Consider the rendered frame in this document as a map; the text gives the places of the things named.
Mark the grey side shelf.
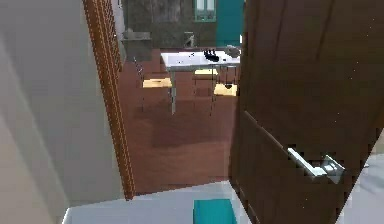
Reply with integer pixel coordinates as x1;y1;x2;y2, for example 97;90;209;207
120;28;153;62

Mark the silver door handle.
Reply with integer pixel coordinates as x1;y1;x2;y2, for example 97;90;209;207
287;147;346;185

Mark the orange wooden door frame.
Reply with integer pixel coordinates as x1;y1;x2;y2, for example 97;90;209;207
82;0;137;201

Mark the green framed window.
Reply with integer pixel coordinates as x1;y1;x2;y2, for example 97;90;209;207
193;0;217;23

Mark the black object on table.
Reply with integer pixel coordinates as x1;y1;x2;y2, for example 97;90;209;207
203;48;221;63

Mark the grey kettle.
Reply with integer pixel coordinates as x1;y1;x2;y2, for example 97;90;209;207
224;44;242;59

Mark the white dining table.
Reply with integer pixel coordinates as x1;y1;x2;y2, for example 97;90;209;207
160;49;242;116

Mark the teal cloth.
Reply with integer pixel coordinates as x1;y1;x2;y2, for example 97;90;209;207
192;198;238;224

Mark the dark brown room door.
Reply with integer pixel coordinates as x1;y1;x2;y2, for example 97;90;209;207
228;0;384;224

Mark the yellow seat chair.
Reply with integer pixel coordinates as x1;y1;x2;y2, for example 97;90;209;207
193;68;219;101
133;56;174;113
209;65;239;117

